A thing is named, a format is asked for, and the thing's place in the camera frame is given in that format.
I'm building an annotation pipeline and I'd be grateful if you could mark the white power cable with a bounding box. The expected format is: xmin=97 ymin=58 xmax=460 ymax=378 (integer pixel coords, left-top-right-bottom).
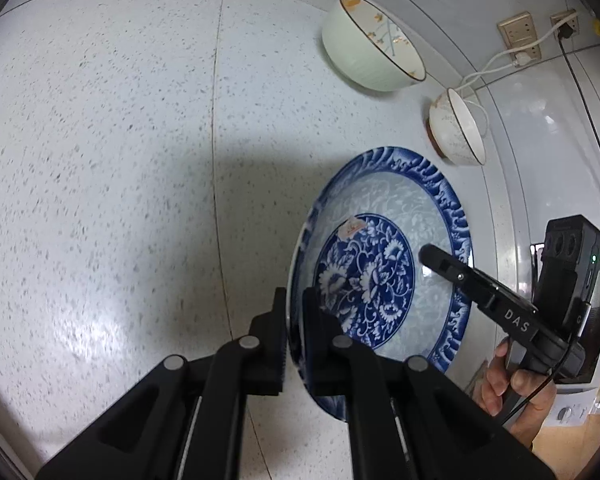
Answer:
xmin=452 ymin=10 xmax=578 ymax=142

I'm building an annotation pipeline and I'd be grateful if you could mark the person's right hand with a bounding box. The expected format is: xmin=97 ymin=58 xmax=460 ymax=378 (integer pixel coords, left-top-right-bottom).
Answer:
xmin=472 ymin=337 xmax=558 ymax=451

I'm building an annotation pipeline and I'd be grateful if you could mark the black power cable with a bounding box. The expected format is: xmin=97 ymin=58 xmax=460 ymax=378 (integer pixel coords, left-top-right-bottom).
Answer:
xmin=557 ymin=27 xmax=600 ymax=213

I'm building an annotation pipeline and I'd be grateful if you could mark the single wall socket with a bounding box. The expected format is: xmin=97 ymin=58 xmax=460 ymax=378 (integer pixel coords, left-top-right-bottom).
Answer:
xmin=551 ymin=8 xmax=580 ymax=37

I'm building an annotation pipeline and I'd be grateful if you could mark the pale green flower bowl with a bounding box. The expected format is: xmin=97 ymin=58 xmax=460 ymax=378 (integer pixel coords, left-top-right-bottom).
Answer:
xmin=321 ymin=0 xmax=427 ymax=93

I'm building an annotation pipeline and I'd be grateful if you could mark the blue floral bowl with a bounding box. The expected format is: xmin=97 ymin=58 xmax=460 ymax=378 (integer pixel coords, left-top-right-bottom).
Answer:
xmin=286 ymin=146 xmax=475 ymax=419

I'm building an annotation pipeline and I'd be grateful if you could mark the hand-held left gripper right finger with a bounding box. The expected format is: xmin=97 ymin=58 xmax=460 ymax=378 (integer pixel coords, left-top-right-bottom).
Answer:
xmin=302 ymin=285 xmax=554 ymax=480

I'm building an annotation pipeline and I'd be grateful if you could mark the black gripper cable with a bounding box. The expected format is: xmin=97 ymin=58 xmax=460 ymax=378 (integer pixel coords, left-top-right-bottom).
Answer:
xmin=502 ymin=300 xmax=592 ymax=429

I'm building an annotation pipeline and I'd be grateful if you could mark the double wall socket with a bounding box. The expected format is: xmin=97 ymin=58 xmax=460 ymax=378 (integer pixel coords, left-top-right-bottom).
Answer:
xmin=496 ymin=10 xmax=542 ymax=62

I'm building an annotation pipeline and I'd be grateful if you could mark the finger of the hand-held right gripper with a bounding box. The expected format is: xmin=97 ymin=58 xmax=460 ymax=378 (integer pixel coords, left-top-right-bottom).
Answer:
xmin=418 ymin=243 xmax=502 ymax=312

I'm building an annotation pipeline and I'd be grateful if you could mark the small white bowl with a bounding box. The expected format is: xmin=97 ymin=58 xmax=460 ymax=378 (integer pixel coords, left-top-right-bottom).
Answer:
xmin=427 ymin=87 xmax=488 ymax=167

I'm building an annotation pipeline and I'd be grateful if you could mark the white microwave oven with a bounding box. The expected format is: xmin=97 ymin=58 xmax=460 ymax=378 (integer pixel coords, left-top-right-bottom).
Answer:
xmin=528 ymin=232 xmax=600 ymax=434

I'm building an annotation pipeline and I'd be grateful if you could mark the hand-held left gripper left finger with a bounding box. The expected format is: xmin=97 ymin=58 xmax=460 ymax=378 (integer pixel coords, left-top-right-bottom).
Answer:
xmin=36 ymin=287 xmax=288 ymax=480

